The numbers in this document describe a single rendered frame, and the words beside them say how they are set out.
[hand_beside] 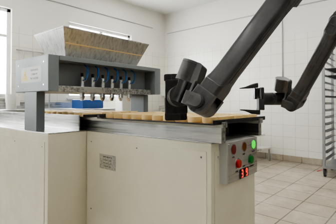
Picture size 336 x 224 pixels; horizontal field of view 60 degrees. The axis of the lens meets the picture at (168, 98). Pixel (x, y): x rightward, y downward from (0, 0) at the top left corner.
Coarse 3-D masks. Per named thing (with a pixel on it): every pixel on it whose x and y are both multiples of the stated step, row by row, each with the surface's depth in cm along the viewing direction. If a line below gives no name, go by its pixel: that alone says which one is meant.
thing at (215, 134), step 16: (80, 128) 143; (96, 128) 135; (112, 128) 127; (128, 128) 121; (144, 128) 115; (160, 128) 109; (176, 128) 104; (192, 128) 100; (208, 128) 96; (224, 128) 94
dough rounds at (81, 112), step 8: (48, 112) 160; (56, 112) 154; (64, 112) 150; (72, 112) 146; (80, 112) 143; (88, 112) 140; (96, 112) 143; (104, 112) 148; (112, 112) 153; (120, 112) 155
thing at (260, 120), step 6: (258, 120) 115; (234, 126) 121; (240, 126) 120; (246, 126) 118; (252, 126) 116; (258, 126) 115; (234, 132) 121; (240, 132) 120; (246, 132) 118; (252, 132) 116; (258, 132) 115
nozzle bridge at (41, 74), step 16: (16, 64) 144; (32, 64) 133; (48, 64) 124; (64, 64) 139; (80, 64) 144; (96, 64) 144; (112, 64) 151; (128, 64) 159; (16, 80) 144; (32, 80) 133; (48, 80) 124; (64, 80) 139; (144, 80) 181; (32, 96) 133; (144, 96) 183; (32, 112) 133; (32, 128) 132
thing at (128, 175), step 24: (96, 144) 133; (120, 144) 122; (144, 144) 113; (168, 144) 105; (192, 144) 99; (216, 144) 96; (96, 168) 132; (120, 168) 122; (144, 168) 113; (168, 168) 105; (192, 168) 98; (216, 168) 96; (96, 192) 132; (120, 192) 122; (144, 192) 113; (168, 192) 105; (192, 192) 98; (216, 192) 96; (240, 192) 109; (96, 216) 132; (120, 216) 121; (144, 216) 112; (168, 216) 105; (192, 216) 98; (216, 216) 96; (240, 216) 109
